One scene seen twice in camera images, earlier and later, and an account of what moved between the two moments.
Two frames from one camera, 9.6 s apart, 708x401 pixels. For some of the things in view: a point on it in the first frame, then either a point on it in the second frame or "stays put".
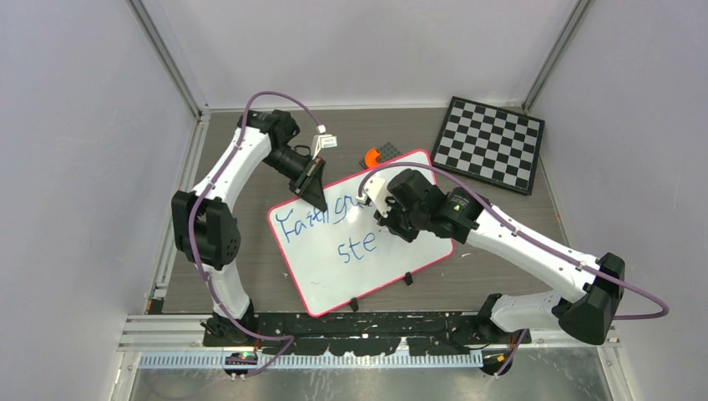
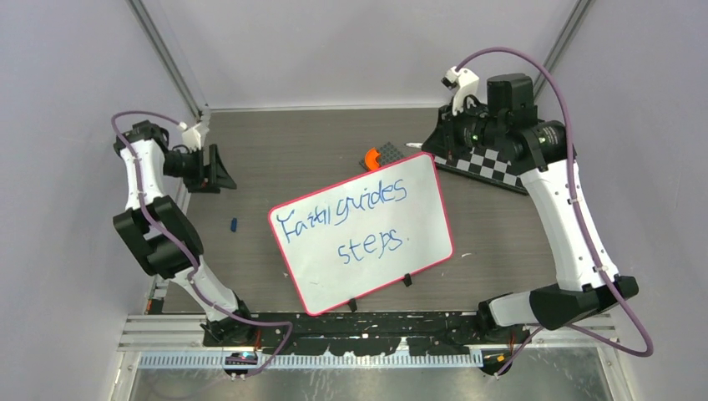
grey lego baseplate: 386,151 stays put
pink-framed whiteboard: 339,253 stays put
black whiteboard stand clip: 354,304 stays put
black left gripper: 308,185 → 209,179
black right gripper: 390,220 → 443,140
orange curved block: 370,157 stays put
